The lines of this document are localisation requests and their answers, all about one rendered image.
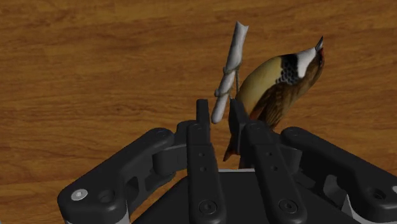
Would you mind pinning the yellow and brown bird figure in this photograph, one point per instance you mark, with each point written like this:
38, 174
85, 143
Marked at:
273, 86

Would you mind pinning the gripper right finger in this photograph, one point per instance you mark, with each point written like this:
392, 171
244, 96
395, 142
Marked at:
273, 167

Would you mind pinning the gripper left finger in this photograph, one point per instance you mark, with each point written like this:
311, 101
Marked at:
203, 161

